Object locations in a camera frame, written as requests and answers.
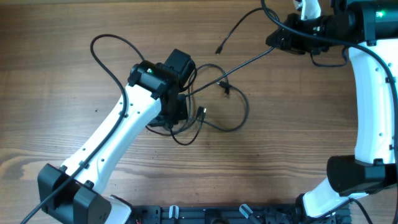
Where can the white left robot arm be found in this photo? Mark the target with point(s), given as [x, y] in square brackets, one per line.
[73, 192]

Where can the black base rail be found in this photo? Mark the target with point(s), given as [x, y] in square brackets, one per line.
[278, 214]

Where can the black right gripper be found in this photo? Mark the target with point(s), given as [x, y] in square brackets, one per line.
[291, 43]

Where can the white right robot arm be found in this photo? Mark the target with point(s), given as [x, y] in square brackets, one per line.
[367, 31]

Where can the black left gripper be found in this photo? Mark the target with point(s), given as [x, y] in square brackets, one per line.
[181, 112]

